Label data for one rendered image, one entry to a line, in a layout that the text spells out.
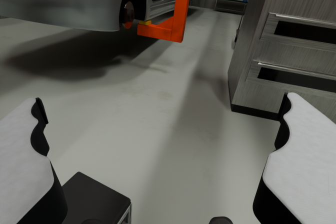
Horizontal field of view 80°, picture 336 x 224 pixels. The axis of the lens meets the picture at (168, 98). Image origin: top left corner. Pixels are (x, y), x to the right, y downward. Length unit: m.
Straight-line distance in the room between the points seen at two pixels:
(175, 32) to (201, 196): 2.18
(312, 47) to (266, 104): 0.71
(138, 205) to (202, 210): 0.43
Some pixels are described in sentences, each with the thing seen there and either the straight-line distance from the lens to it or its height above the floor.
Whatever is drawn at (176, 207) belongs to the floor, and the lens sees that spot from 1.53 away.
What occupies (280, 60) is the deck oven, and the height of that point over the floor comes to 0.72.
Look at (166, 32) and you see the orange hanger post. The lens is 3.05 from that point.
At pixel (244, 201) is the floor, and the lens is 1.71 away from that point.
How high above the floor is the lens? 1.29
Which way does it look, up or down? 30 degrees down
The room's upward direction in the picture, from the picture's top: 8 degrees clockwise
